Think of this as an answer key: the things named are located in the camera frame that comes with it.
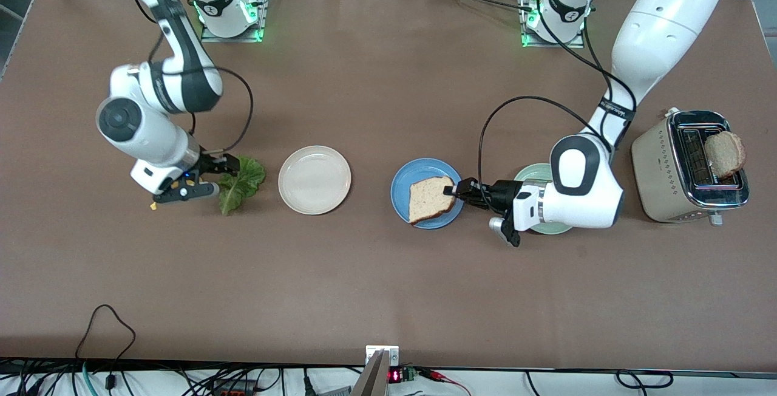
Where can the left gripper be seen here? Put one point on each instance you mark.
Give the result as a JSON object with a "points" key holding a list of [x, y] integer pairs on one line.
{"points": [[501, 194]]}

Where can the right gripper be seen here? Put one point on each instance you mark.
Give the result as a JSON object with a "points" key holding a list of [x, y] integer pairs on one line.
{"points": [[212, 165]]}

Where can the green lettuce leaf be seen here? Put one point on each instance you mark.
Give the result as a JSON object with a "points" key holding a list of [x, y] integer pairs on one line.
{"points": [[240, 186]]}

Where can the brown bread slice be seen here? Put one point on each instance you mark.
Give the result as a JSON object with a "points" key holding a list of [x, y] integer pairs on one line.
{"points": [[430, 200], [725, 154]]}

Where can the yellow squeeze bottle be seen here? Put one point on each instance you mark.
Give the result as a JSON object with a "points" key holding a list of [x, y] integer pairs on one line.
{"points": [[153, 206]]}

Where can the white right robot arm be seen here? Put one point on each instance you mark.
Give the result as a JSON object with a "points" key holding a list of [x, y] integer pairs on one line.
{"points": [[152, 135]]}

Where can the pale green round plate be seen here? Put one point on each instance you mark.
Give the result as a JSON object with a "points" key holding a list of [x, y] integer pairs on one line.
{"points": [[534, 172]]}

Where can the blue round plate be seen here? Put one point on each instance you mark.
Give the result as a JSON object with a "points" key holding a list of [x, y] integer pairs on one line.
{"points": [[402, 192]]}

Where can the white round plate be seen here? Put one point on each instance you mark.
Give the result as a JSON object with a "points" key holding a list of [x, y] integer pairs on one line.
{"points": [[314, 180]]}

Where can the beige chrome toaster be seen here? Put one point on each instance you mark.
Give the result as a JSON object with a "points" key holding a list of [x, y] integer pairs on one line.
{"points": [[658, 171]]}

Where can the red black clip leads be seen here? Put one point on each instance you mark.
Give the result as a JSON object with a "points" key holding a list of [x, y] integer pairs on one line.
{"points": [[443, 378]]}

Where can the red digit display module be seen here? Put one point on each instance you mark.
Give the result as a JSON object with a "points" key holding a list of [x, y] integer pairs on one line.
{"points": [[402, 376]]}

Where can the grey slanted metal bar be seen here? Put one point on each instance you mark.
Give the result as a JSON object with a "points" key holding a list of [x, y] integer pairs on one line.
{"points": [[371, 378]]}

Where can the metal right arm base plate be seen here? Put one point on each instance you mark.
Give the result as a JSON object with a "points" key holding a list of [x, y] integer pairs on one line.
{"points": [[230, 38]]}

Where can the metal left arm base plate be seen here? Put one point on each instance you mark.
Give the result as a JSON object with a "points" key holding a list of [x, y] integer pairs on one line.
{"points": [[552, 45]]}

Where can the small metal table bracket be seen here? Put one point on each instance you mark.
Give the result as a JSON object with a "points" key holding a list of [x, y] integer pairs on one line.
{"points": [[391, 355]]}

